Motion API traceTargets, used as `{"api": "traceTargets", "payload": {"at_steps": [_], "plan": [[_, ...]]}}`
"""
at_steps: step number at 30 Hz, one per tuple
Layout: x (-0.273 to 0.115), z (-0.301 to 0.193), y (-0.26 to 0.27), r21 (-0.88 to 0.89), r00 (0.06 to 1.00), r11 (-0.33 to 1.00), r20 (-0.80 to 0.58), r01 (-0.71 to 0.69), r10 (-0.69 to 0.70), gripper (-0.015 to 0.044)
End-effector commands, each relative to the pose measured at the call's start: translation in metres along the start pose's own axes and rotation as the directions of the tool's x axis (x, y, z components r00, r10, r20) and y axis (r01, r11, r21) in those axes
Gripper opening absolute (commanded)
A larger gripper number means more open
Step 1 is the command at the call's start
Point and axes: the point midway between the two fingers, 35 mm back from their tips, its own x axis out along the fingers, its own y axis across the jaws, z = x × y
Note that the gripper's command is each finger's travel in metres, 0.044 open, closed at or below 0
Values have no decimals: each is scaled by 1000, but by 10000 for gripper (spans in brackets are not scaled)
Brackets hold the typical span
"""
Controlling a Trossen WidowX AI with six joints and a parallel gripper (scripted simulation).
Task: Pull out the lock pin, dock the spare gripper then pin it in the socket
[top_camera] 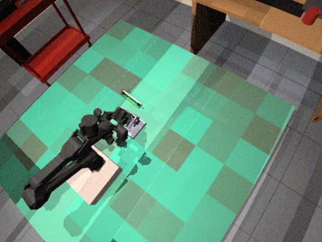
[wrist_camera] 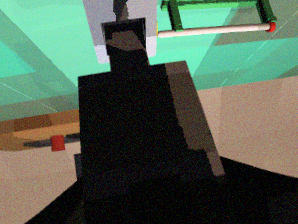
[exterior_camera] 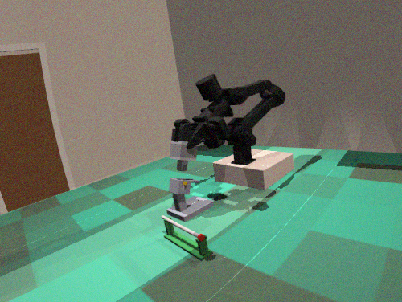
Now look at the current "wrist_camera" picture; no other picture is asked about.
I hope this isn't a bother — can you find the grey pin with red cap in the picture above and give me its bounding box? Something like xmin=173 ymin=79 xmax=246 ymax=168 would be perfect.
xmin=157 ymin=21 xmax=276 ymax=38

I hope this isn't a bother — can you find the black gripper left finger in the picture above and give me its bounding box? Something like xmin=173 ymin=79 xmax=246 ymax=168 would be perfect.
xmin=24 ymin=177 xmax=85 ymax=224

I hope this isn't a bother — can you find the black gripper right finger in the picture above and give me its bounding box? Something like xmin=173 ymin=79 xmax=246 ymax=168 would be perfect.
xmin=219 ymin=155 xmax=298 ymax=224

